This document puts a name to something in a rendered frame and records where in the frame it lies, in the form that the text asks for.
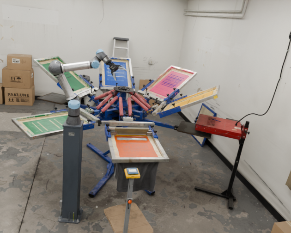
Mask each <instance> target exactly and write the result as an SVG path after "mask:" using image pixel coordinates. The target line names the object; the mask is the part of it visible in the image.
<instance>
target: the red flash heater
mask: <svg viewBox="0 0 291 233"><path fill-rule="evenodd" d="M236 122H237V121H232V120H228V119H223V118H219V117H214V116H208V115H204V114H200V115H199V117H198V120H197V122H196V125H195V130H197V131H202V132H206V133H210V134H214V135H220V136H224V137H228V138H232V139H237V140H240V137H242V138H243V133H244V124H243V126H242V125H241V122H238V123H237V126H236V125H235V124H236Z"/></svg>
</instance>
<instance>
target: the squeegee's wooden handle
mask: <svg viewBox="0 0 291 233"><path fill-rule="evenodd" d="M115 131H117V133H116V134H147V132H148V131H149V129H142V128H115Z"/></svg>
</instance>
